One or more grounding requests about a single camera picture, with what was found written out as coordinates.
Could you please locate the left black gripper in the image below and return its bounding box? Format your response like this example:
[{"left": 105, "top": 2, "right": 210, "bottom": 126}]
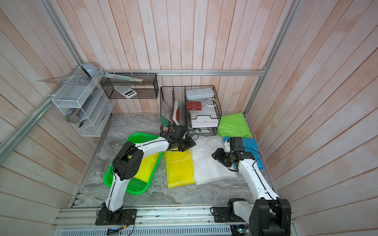
[{"left": 177, "top": 136, "right": 197, "bottom": 151}]

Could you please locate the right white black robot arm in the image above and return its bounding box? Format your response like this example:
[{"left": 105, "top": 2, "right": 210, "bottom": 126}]
[{"left": 211, "top": 137, "right": 291, "bottom": 236}]

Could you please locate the clear triangle ruler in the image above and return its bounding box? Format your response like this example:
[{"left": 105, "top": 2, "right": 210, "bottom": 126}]
[{"left": 38, "top": 74, "right": 91, "bottom": 86}]

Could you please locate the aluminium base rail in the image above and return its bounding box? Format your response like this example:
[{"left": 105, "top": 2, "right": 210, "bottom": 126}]
[{"left": 50, "top": 205, "right": 250, "bottom": 236}]

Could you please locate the grey pencil case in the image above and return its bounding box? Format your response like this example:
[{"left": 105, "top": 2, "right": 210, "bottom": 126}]
[{"left": 186, "top": 88, "right": 215, "bottom": 100}]

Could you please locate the white paper tray box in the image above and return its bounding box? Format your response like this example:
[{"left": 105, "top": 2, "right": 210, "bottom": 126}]
[{"left": 191, "top": 115, "right": 219, "bottom": 128}]

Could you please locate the neon yellow raincoat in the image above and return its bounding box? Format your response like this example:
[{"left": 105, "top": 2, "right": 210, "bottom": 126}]
[{"left": 133, "top": 152, "right": 161, "bottom": 183}]

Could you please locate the blue folded raincoat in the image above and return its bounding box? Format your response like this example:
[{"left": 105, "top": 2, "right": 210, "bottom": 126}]
[{"left": 224, "top": 137, "right": 264, "bottom": 170}]

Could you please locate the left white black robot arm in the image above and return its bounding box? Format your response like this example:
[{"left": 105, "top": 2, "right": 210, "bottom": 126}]
[{"left": 95, "top": 126, "right": 196, "bottom": 226}]

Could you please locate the green plastic basket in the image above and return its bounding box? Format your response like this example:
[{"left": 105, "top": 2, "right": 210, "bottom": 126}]
[{"left": 103, "top": 132, "right": 164, "bottom": 196}]

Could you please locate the white tape roll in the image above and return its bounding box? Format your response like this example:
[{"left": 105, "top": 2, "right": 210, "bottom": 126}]
[{"left": 205, "top": 97, "right": 218, "bottom": 107}]

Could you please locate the white translucent raincoat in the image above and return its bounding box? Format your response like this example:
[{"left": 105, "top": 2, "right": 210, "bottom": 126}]
[{"left": 190, "top": 135, "right": 237, "bottom": 185}]

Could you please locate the white wire wall shelf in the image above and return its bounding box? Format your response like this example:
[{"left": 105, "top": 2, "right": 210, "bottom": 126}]
[{"left": 52, "top": 67, "right": 115, "bottom": 137}]

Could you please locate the black wire file organizer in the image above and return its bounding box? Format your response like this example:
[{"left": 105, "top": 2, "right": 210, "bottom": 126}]
[{"left": 159, "top": 86, "right": 188, "bottom": 136}]

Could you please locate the red wallet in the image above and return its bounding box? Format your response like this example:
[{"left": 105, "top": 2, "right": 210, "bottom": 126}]
[{"left": 187, "top": 101, "right": 202, "bottom": 111}]

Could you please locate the rolled silver bundle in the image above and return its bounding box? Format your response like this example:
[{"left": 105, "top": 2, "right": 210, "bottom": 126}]
[{"left": 66, "top": 108, "right": 83, "bottom": 124}]

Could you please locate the black wire tray stack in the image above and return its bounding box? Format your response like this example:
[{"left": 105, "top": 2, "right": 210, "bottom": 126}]
[{"left": 185, "top": 85, "right": 222, "bottom": 136}]

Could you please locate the black mesh wall basket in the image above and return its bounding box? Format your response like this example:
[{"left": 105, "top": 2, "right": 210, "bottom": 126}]
[{"left": 100, "top": 72, "right": 158, "bottom": 99}]

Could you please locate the white calculator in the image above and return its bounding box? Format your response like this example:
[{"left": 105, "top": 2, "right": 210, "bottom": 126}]
[{"left": 114, "top": 86, "right": 137, "bottom": 99}]

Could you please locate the light green folded raincoat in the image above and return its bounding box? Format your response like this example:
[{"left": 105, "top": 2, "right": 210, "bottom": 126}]
[{"left": 218, "top": 113, "right": 253, "bottom": 138}]

